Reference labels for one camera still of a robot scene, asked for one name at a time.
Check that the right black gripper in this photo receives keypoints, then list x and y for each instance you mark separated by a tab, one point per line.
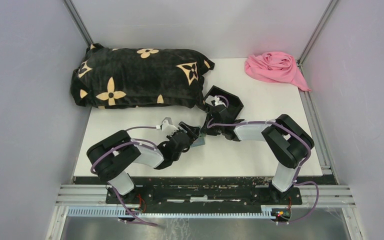
208	131

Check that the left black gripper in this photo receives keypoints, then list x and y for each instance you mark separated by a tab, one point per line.
193	132

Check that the green card holder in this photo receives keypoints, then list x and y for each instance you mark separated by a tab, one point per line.
200	141

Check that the black card box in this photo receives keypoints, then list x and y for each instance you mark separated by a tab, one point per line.
235	104

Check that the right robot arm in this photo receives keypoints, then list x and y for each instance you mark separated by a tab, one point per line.
290	144

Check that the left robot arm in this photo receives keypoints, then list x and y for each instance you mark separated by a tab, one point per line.
111	156

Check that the pink cloth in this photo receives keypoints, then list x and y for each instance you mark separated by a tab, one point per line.
275	67

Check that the black floral pillow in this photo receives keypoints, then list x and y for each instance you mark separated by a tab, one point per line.
120	78

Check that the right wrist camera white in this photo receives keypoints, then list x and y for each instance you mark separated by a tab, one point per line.
220	100

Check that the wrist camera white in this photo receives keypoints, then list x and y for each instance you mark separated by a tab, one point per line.
220	100
167	126

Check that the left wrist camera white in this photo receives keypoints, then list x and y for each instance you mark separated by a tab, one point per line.
167	126

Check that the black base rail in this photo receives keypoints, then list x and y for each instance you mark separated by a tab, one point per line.
208	195

